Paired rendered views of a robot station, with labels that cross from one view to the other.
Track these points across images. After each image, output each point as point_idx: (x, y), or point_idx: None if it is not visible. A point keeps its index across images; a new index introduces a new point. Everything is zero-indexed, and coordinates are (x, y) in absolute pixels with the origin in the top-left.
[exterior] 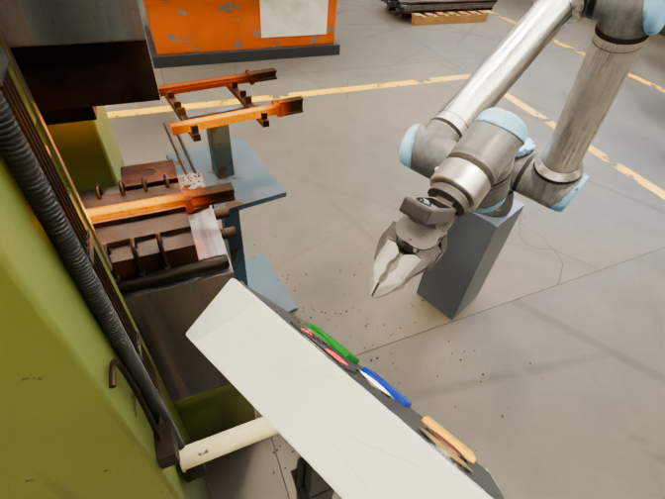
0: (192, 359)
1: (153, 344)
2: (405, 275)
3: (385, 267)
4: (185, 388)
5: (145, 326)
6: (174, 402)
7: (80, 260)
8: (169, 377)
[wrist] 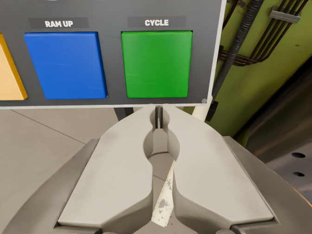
0: (269, 127)
1: (293, 91)
2: (102, 142)
3: (174, 133)
4: (253, 132)
5: (311, 74)
6: (249, 130)
7: None
8: (264, 118)
